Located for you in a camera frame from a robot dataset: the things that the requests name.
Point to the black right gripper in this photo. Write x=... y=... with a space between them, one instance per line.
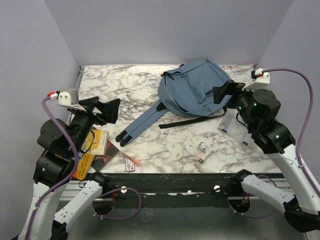
x=229 y=87

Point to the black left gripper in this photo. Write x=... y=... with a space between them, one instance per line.
x=110 y=109

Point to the blue student backpack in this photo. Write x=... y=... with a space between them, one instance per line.
x=186 y=91

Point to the dark red notebook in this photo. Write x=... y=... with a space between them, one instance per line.
x=100 y=161

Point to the orange pencil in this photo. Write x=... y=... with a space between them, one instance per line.
x=130 y=157

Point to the small white red card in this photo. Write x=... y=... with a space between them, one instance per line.
x=129 y=165

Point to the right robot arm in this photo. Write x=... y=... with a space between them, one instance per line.
x=258 y=110

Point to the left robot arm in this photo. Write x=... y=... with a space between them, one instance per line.
x=55 y=167

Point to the yellow illustrated book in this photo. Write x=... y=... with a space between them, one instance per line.
x=96 y=142

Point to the clear plastic packet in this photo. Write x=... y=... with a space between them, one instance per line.
x=231 y=126

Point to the yellow treehouse book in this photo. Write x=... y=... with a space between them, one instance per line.
x=83 y=166

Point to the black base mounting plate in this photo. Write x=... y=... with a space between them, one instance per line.
x=170 y=190

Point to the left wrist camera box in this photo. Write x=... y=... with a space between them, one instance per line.
x=65 y=97

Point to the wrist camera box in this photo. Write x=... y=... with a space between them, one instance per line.
x=65 y=97
x=260 y=79

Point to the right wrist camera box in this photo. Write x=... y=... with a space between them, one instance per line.
x=260 y=79

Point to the aluminium frame rail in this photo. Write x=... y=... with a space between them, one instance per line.
x=71 y=190

